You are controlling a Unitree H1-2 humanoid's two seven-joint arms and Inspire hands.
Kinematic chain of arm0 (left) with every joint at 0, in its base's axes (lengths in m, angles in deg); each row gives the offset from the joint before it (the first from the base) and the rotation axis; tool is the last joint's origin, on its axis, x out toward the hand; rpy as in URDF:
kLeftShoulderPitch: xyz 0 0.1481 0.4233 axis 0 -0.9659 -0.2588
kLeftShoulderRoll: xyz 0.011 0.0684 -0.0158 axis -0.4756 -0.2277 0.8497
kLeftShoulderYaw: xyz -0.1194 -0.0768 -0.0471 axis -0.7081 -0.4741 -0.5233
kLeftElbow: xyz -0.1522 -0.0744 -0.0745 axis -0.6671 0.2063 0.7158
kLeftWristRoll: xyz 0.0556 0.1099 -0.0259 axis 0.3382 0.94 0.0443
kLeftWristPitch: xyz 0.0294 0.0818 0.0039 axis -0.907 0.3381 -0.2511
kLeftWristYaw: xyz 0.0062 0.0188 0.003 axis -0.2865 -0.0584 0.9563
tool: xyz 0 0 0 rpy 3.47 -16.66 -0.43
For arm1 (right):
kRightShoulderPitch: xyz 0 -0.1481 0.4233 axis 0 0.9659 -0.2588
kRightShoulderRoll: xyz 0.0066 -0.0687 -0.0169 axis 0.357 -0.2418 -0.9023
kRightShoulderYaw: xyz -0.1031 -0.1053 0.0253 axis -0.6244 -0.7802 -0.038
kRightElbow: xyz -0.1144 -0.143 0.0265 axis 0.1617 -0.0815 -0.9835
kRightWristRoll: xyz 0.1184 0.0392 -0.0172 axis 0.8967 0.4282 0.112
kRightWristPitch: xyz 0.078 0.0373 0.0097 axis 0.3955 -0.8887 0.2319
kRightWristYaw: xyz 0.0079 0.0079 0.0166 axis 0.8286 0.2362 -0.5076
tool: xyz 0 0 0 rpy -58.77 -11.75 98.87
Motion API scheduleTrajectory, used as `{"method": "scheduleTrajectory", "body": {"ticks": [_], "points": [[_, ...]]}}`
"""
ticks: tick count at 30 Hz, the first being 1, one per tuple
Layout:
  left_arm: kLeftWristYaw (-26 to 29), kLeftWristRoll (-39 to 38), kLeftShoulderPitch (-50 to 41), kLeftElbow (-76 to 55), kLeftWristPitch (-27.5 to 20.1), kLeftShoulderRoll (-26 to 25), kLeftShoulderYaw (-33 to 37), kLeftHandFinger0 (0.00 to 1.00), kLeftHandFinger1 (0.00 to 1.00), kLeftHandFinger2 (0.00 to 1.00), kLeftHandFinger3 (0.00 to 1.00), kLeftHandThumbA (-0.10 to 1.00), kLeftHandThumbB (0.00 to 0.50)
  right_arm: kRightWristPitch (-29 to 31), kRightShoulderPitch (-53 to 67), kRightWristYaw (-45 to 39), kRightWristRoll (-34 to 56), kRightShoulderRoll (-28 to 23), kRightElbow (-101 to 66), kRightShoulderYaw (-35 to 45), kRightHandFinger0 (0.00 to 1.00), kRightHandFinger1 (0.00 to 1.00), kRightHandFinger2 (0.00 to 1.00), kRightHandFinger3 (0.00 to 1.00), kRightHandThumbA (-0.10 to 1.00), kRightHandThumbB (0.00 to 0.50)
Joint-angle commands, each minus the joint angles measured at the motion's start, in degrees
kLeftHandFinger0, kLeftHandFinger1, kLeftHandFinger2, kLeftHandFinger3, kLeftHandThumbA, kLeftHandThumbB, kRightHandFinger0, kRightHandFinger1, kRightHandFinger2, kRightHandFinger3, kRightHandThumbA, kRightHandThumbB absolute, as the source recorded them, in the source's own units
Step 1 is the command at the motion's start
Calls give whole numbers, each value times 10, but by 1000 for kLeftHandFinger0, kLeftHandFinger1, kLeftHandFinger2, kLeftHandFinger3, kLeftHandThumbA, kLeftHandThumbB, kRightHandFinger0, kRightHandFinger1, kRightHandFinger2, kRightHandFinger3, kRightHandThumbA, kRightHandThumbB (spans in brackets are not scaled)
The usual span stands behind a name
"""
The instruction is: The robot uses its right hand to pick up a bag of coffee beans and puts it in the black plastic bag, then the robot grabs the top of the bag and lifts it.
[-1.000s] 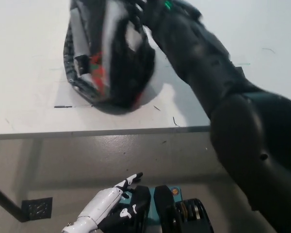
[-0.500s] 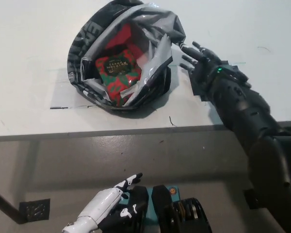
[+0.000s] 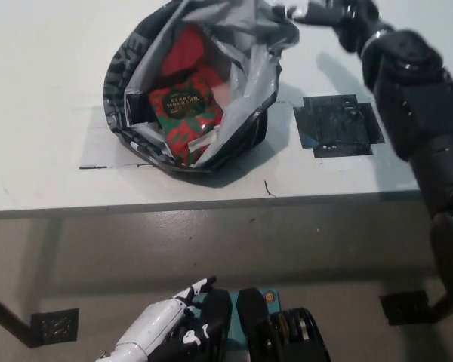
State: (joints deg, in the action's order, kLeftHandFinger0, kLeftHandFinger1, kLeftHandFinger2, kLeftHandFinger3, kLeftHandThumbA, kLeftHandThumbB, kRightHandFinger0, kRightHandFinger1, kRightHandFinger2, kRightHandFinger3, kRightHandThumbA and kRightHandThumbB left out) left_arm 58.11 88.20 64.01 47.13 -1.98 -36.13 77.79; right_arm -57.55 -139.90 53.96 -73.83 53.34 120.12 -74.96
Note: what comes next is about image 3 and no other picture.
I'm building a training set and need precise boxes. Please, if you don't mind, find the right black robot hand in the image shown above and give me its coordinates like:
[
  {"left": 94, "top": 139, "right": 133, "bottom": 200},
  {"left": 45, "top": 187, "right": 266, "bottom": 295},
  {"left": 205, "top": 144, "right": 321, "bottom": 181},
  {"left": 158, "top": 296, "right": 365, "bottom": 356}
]
[{"left": 286, "top": 0, "right": 396, "bottom": 57}]

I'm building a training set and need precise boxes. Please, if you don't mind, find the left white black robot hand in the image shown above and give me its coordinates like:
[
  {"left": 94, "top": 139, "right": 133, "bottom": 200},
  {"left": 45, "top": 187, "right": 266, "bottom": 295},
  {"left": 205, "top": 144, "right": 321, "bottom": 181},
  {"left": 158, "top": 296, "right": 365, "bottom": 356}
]
[{"left": 97, "top": 275, "right": 218, "bottom": 362}]

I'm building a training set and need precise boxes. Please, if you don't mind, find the black grey plastic bag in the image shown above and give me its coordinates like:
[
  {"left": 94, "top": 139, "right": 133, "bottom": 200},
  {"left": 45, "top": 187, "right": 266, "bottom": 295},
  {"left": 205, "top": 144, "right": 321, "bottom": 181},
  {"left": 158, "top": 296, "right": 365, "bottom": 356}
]
[{"left": 102, "top": 0, "right": 301, "bottom": 178}]

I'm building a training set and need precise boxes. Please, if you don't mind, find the red green coffee bean bag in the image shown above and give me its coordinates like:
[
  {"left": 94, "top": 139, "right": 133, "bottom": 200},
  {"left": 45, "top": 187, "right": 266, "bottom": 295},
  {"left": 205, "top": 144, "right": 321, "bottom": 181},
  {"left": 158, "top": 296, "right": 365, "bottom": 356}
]
[{"left": 149, "top": 71, "right": 222, "bottom": 167}]

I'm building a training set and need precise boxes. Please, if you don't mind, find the black tape patch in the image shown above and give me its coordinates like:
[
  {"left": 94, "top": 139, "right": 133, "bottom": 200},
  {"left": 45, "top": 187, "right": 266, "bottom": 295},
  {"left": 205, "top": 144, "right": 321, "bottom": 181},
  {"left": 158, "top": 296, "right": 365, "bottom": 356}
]
[{"left": 293, "top": 94, "right": 386, "bottom": 158}]

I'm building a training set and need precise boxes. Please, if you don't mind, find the teal cardboard box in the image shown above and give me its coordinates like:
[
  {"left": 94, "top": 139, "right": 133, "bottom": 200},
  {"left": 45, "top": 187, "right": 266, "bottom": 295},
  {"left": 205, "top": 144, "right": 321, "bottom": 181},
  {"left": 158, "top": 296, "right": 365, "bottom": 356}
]
[{"left": 194, "top": 288, "right": 284, "bottom": 362}]

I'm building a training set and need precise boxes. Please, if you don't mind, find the black table leg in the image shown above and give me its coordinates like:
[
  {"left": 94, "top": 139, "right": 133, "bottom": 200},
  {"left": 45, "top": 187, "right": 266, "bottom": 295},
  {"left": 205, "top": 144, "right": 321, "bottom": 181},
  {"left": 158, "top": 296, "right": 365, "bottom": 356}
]
[
  {"left": 0, "top": 288, "right": 42, "bottom": 348},
  {"left": 424, "top": 290, "right": 453, "bottom": 321}
]

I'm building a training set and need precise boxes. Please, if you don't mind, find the clear tape patch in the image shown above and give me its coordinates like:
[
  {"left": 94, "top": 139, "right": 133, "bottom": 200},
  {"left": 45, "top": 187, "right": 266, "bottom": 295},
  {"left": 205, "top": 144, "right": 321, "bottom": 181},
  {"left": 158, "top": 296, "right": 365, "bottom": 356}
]
[{"left": 79, "top": 105, "right": 152, "bottom": 170}]

